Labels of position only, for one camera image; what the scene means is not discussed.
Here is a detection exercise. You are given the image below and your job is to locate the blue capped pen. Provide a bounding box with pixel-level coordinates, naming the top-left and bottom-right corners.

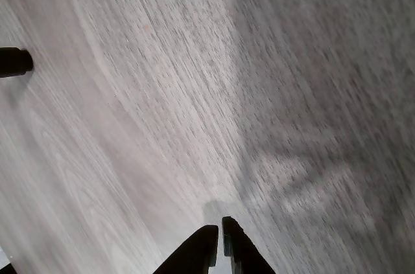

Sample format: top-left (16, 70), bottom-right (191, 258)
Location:
top-left (0, 46), bottom-right (34, 79)

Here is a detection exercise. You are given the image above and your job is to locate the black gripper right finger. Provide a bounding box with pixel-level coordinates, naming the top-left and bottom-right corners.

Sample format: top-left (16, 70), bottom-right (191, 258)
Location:
top-left (222, 216), bottom-right (277, 274)

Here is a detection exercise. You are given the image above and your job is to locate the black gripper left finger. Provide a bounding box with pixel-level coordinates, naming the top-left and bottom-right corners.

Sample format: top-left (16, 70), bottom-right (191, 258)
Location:
top-left (152, 224), bottom-right (219, 274)

